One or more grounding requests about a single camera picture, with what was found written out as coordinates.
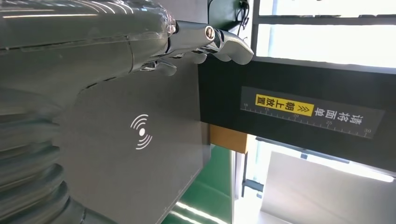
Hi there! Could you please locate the green conveyor belt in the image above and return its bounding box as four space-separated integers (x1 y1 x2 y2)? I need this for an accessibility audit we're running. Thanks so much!
161 144 236 224

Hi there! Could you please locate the black inbound scanning machine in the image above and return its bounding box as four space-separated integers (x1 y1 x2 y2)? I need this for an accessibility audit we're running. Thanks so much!
52 55 396 224

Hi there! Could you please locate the bright window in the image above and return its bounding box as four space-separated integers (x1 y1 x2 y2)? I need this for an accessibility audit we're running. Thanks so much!
252 0 396 75

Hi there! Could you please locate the black machine cable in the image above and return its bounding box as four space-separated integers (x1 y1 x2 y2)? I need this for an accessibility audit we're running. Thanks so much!
234 0 252 38

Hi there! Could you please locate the brown cardboard box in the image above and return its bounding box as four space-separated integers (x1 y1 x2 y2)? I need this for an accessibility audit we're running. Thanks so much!
209 124 249 154

